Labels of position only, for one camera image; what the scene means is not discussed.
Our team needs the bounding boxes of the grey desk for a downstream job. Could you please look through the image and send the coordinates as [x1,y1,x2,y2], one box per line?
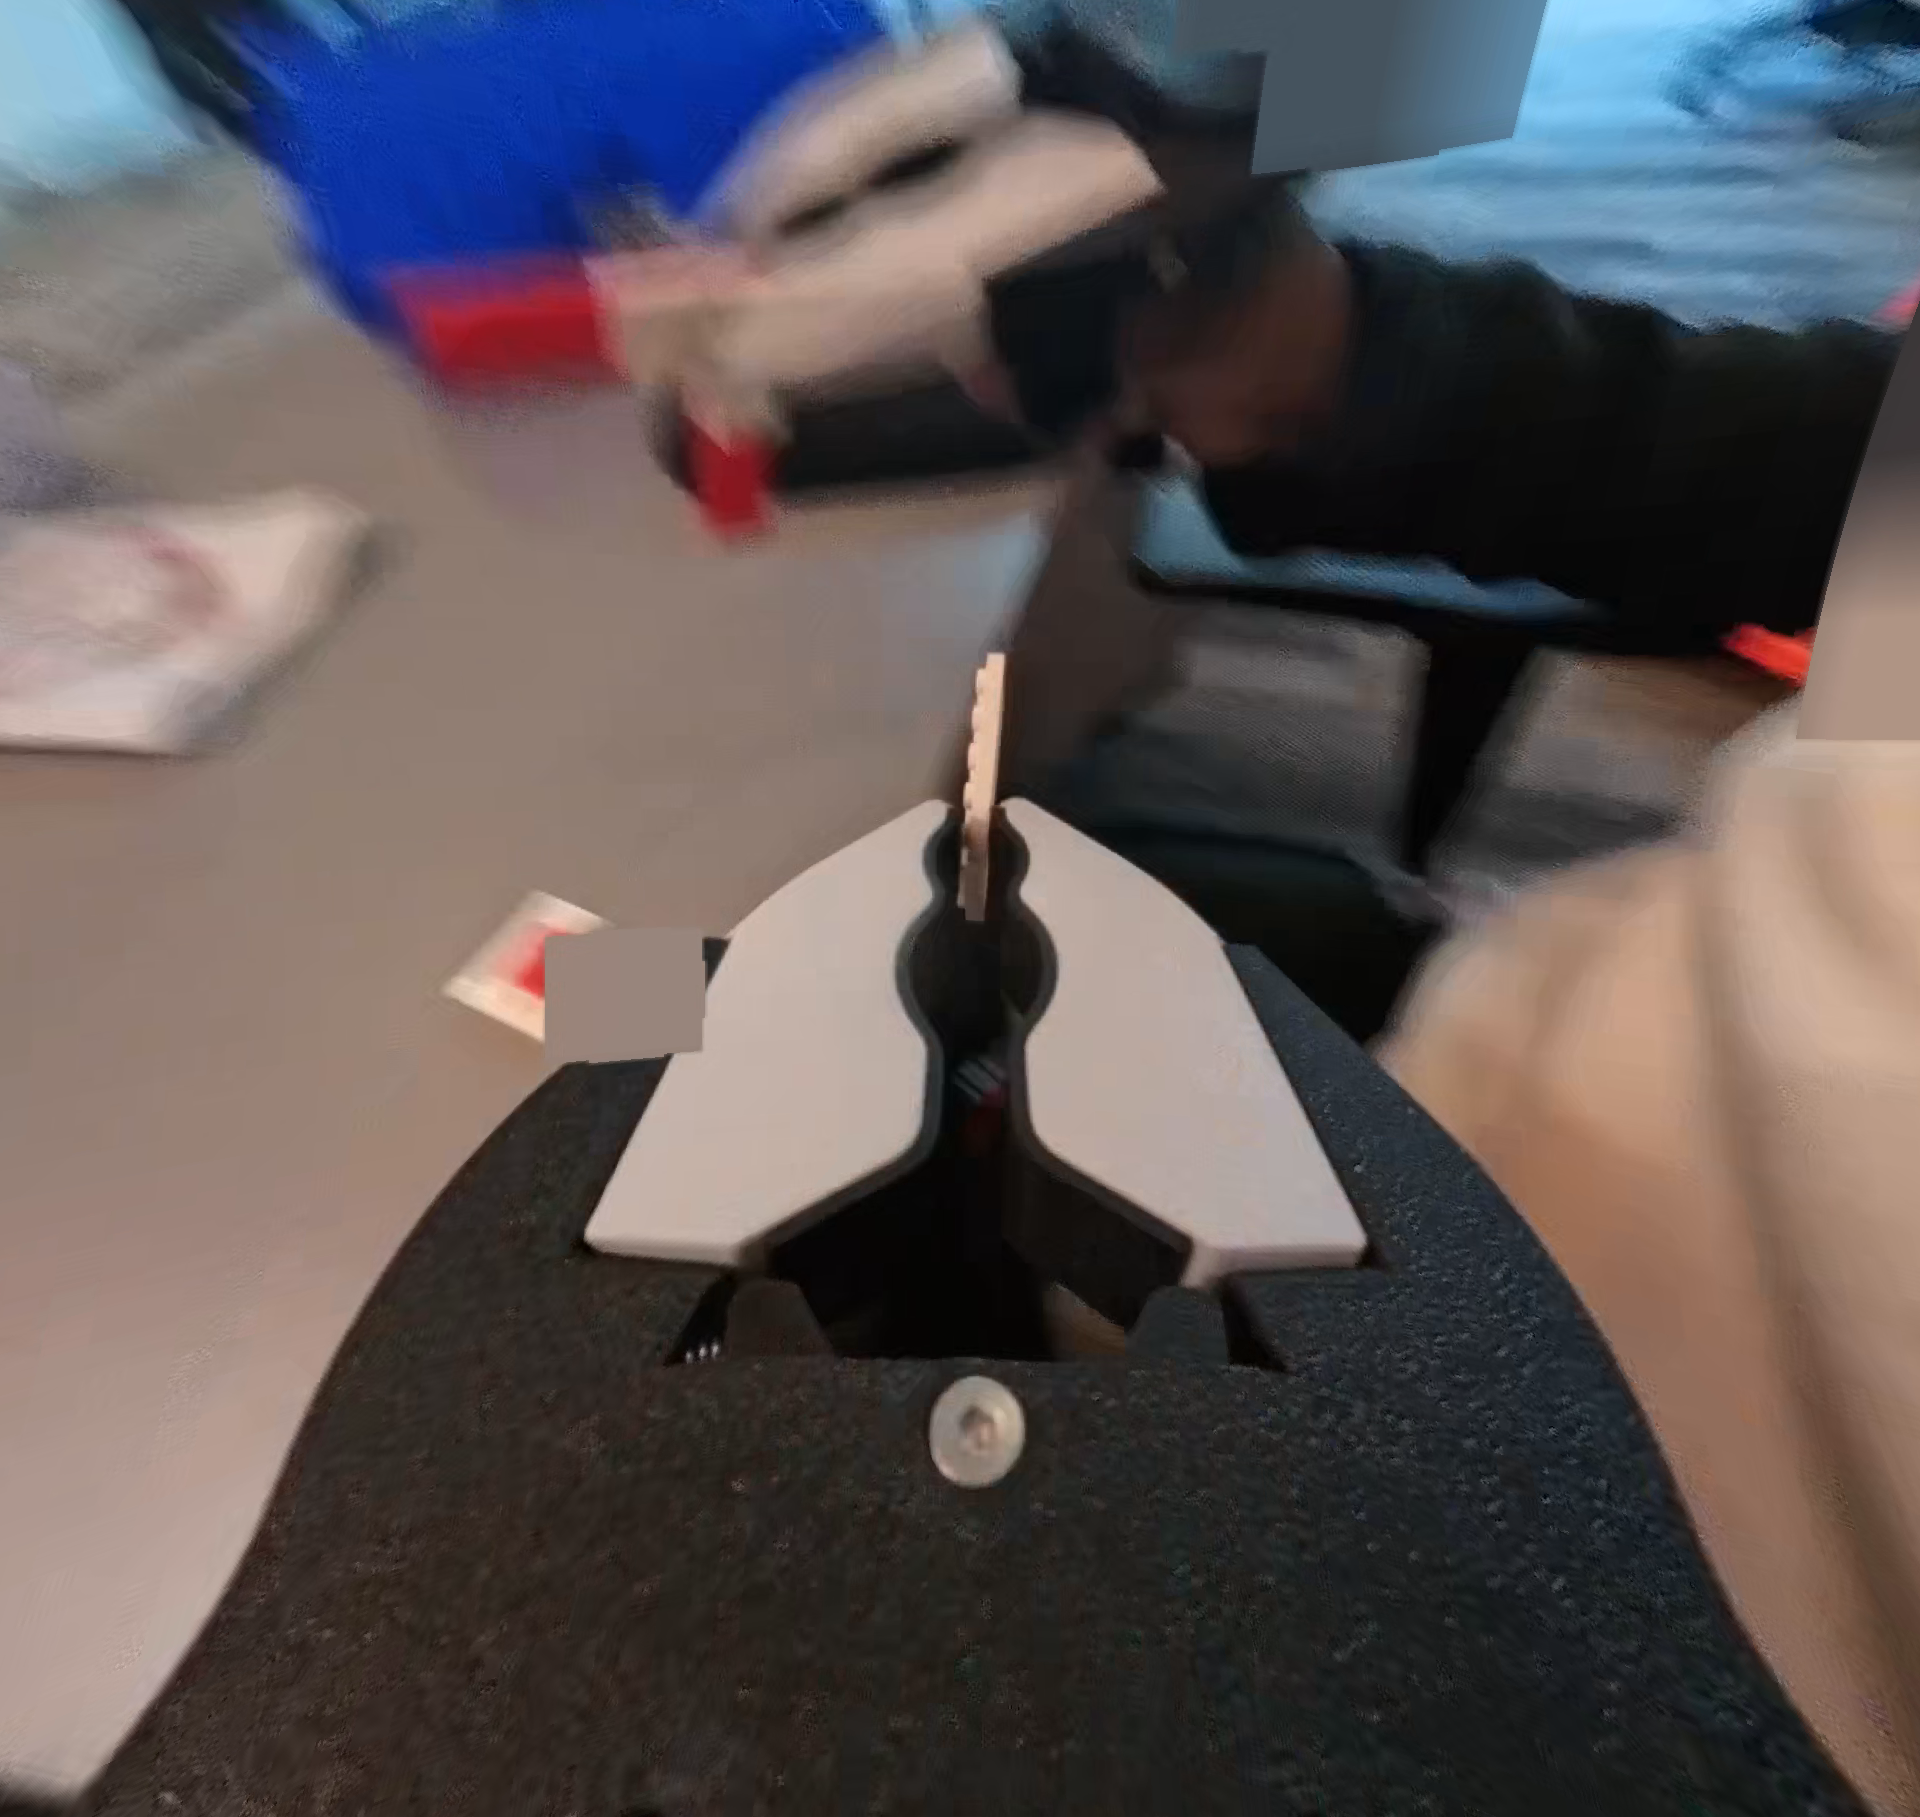
[0,152,1158,1795]

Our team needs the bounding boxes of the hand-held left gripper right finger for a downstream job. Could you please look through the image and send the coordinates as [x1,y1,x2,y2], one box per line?
[997,796,1372,1287]

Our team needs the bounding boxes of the red white card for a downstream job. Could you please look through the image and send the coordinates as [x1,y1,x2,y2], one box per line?
[444,887,613,1048]

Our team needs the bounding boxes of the blue plastic bin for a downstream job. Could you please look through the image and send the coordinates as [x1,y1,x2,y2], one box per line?
[222,0,910,386]

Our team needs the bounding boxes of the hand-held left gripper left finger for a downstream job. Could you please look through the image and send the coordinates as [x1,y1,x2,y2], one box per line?
[582,798,964,1268]

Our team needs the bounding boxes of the person's right hand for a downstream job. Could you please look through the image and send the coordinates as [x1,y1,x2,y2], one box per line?
[1124,183,1354,469]

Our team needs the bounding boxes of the black chair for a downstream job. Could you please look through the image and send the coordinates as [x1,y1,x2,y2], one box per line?
[1116,473,1615,882]

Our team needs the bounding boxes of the red building brick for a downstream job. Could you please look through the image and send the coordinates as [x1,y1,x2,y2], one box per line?
[683,404,786,540]

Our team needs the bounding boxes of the instruction booklet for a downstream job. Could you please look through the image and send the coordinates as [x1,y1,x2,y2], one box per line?
[0,488,380,757]

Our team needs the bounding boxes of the person's beige pants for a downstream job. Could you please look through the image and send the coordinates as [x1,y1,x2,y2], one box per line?
[1378,714,1920,1817]

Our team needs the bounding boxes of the beige building plate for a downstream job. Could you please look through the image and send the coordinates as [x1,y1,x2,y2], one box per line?
[957,652,1011,926]

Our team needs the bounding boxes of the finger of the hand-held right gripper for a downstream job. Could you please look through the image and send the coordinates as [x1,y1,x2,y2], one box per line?
[594,122,1169,416]
[716,22,1028,247]

